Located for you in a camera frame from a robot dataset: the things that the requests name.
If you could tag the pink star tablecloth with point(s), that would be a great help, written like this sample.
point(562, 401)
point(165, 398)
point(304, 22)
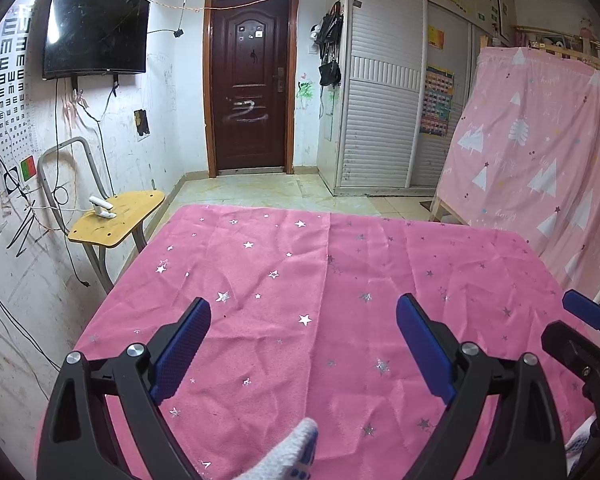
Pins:
point(305, 270)

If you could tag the black flat television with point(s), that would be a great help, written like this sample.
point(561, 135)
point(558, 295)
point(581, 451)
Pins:
point(95, 22)

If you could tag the colourful grid poster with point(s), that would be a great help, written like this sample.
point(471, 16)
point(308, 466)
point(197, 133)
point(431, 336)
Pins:
point(437, 102)

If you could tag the brown wooden door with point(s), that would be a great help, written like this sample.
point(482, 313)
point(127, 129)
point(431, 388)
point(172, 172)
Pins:
point(250, 90)

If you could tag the white eye chart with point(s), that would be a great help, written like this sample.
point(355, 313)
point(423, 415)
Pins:
point(10, 75)

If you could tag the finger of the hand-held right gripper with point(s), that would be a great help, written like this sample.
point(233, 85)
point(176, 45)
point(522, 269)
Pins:
point(585, 308)
point(572, 347)

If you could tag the red green sticker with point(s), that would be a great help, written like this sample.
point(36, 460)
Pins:
point(27, 168)

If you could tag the black hanging shoulder bag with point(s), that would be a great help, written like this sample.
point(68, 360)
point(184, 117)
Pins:
point(330, 32)

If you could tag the pink tree-print curtain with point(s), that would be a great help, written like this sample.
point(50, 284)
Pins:
point(540, 160)

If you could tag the white louvered wardrobe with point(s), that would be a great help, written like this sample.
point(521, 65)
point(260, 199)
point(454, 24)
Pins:
point(380, 125)

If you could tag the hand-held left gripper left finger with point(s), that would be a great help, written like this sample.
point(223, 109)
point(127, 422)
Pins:
point(180, 350)

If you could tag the yellow poster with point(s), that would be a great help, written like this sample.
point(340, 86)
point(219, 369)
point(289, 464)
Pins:
point(436, 37)

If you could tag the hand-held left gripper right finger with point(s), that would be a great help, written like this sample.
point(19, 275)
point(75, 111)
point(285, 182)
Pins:
point(422, 350)

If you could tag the wall junction box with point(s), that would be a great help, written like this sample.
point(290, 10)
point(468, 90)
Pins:
point(141, 122)

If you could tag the small black handbag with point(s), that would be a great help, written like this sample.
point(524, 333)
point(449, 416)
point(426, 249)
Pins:
point(330, 74)

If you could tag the grey metal tube frame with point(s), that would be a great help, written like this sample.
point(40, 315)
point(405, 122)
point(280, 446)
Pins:
point(62, 146)

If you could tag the person's left hand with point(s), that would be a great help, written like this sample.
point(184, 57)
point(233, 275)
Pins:
point(290, 455)

